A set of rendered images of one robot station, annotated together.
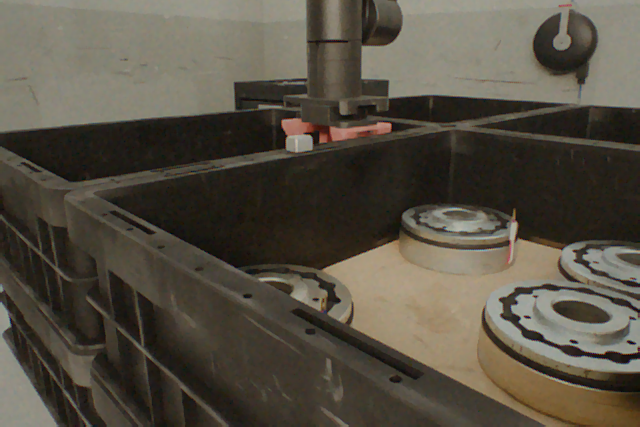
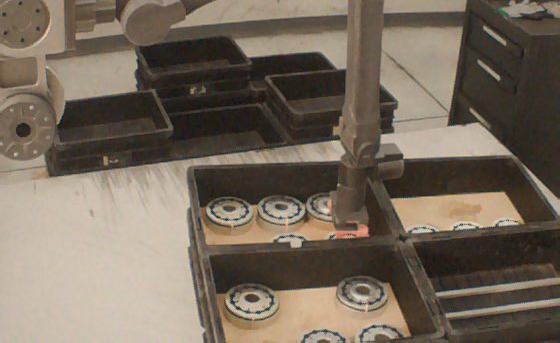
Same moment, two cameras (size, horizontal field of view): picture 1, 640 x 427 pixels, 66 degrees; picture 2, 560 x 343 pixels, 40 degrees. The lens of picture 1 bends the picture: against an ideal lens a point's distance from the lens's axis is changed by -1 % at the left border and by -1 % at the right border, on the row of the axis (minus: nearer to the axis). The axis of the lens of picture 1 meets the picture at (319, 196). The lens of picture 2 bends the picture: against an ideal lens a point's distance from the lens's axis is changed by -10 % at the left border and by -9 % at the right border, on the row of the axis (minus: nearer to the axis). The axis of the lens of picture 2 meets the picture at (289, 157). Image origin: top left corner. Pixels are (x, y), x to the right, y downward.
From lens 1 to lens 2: 130 cm
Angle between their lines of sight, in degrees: 32
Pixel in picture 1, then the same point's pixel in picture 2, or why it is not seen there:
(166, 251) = (209, 292)
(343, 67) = (347, 199)
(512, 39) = not seen: outside the picture
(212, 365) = not seen: hidden behind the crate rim
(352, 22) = (355, 181)
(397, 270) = (324, 302)
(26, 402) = (189, 285)
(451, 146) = (394, 250)
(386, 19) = (386, 173)
